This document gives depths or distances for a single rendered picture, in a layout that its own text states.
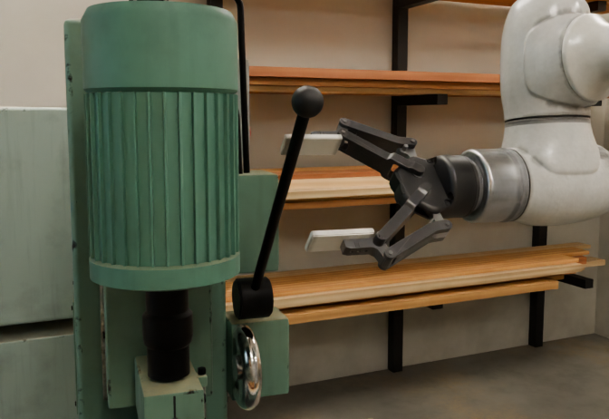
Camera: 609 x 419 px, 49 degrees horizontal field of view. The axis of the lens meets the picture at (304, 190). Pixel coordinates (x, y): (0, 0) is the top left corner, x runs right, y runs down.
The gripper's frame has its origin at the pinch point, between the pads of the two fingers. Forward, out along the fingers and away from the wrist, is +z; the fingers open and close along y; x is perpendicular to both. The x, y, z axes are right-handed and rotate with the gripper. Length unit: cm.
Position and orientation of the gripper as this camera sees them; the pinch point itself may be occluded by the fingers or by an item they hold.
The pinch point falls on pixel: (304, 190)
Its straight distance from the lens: 73.3
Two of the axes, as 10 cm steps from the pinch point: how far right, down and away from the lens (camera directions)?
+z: -9.5, 0.3, -3.1
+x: 2.3, -6.3, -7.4
